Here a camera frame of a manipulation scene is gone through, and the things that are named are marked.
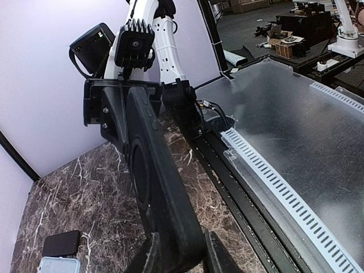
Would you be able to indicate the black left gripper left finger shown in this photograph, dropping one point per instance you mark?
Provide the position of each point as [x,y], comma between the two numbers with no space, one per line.
[148,258]

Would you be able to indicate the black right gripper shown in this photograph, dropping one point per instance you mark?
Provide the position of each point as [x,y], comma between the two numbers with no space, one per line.
[105,100]

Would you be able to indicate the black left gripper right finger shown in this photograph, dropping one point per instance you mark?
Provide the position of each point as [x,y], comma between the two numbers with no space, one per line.
[217,258]

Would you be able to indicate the black phone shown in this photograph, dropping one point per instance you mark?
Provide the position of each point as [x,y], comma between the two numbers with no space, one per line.
[62,244]

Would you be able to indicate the light blue phone case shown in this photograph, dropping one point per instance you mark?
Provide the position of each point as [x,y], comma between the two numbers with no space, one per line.
[59,265]

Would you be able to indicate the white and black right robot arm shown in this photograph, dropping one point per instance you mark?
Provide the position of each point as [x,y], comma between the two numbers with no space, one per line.
[89,54]

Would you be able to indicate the black front table rail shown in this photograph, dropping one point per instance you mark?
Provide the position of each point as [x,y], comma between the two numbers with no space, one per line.
[225,204]

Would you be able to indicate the black right corner post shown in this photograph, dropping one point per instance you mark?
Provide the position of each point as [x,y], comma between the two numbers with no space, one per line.
[18,158]

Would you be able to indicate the white slotted cable duct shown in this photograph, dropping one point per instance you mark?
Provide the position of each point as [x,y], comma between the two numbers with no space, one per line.
[300,149]

